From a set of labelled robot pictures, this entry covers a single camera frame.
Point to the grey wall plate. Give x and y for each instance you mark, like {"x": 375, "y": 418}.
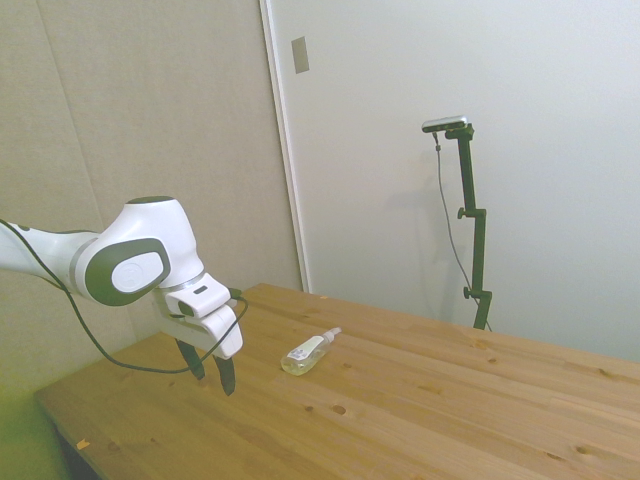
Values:
{"x": 300, "y": 55}

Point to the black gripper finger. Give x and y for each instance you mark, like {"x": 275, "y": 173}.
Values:
{"x": 192, "y": 362}
{"x": 226, "y": 375}

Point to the white door frame trim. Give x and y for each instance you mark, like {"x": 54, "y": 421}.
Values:
{"x": 285, "y": 150}

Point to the silver exterior camera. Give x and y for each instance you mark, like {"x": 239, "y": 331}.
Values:
{"x": 445, "y": 123}

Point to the black camera stand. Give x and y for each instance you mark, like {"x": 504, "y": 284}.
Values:
{"x": 475, "y": 235}

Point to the clear sanitizer pump bottle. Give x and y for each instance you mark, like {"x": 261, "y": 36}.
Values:
{"x": 306, "y": 354}

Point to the small orange tape scrap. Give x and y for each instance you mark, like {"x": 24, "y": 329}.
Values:
{"x": 82, "y": 443}

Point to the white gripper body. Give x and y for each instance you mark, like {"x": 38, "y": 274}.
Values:
{"x": 220, "y": 330}

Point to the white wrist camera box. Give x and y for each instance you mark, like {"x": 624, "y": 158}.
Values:
{"x": 200, "y": 299}

